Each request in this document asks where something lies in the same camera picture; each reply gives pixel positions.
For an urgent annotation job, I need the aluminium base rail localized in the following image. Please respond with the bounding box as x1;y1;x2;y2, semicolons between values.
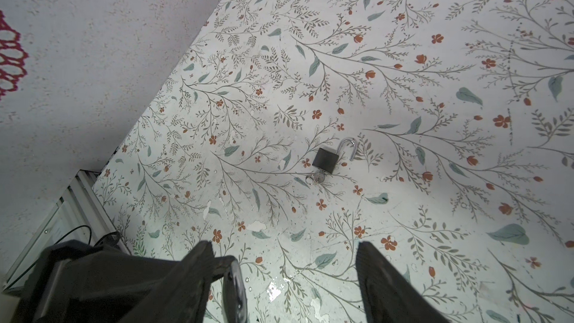
1;170;132;297

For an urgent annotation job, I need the silver key with ring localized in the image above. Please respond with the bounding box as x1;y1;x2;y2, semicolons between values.
305;170;326;185

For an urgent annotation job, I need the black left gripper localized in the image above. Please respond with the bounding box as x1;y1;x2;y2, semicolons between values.
12;240;182;322

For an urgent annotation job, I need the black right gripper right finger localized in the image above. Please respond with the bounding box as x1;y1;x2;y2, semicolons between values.
356;242;448;323

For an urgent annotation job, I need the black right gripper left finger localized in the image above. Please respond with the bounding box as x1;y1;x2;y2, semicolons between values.
121;241;215;322

